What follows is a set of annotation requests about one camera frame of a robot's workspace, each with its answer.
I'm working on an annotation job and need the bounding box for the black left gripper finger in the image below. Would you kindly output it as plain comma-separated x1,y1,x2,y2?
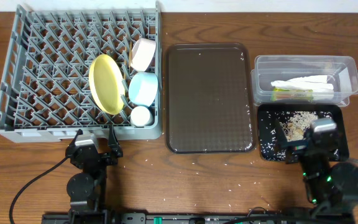
68,129,83,147
108,126,123,157

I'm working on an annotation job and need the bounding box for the rice and nuts waste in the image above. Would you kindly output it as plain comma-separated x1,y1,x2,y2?
258,111,333,161

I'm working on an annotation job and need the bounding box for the light green cup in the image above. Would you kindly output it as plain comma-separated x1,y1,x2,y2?
130,106,154,127

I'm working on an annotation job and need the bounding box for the green snack wrapper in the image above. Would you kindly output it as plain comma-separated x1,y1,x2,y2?
270,87,313,101

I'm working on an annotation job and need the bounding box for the white napkin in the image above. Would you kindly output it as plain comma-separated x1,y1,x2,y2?
270,75,334,93

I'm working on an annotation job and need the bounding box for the yellow plate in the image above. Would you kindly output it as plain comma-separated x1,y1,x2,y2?
89,54,125,115

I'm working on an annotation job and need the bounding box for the light blue bowl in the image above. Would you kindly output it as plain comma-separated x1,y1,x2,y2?
129,72,158,107

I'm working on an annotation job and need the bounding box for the pink bowl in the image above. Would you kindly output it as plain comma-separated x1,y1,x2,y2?
131,38,157,72

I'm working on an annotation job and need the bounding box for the wooden chopstick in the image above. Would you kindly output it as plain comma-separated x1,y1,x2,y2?
128,40,133,68
123,58,128,81

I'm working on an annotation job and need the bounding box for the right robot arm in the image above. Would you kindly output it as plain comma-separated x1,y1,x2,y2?
275,118,358,223

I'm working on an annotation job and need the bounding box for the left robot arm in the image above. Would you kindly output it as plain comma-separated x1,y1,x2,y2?
65,126,123,213

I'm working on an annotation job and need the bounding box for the black waste tray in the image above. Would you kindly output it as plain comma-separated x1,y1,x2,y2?
257,104,349,162

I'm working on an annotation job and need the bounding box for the grey dishwasher rack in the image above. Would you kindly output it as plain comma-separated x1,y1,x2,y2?
0,4,162,142

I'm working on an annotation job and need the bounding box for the clear plastic bin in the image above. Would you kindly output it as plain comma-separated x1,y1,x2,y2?
251,55,358,106

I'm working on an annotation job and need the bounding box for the brown serving tray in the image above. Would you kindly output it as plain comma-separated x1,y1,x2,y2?
165,43,257,154

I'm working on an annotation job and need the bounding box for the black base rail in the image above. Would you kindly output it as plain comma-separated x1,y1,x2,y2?
41,211,354,224

